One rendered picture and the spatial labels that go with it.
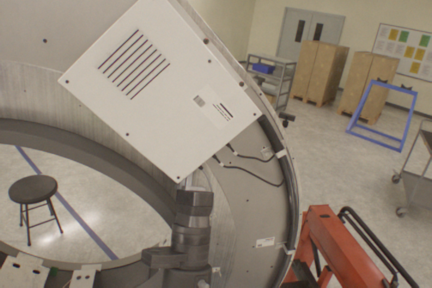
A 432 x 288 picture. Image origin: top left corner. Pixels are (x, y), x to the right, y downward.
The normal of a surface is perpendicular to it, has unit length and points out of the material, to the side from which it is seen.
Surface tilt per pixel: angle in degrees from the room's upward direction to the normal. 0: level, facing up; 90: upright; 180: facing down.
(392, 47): 90
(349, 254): 0
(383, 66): 90
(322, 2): 90
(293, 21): 90
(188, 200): 72
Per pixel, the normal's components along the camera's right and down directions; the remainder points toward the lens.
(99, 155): 0.57, -0.79
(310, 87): -0.63, 0.22
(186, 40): 0.18, 0.41
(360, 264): 0.14, -0.91
